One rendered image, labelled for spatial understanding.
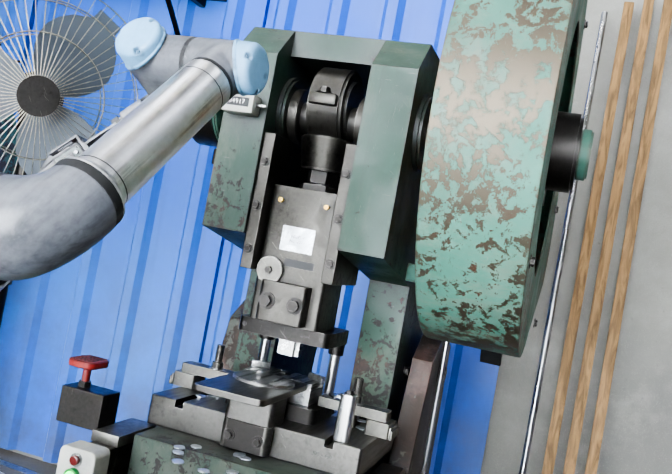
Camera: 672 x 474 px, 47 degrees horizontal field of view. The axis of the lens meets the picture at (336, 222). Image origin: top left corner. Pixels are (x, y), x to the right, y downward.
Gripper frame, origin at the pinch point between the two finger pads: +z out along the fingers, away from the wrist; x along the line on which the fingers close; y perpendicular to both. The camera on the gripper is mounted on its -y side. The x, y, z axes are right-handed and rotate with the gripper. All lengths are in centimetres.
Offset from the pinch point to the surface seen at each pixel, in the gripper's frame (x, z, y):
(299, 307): 40, -25, -27
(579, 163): 47, -85, -17
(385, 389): 69, -30, -49
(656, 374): 132, -104, -117
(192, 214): 0, -7, -172
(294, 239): 29, -32, -32
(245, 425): 52, -4, -23
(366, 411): 66, -24, -31
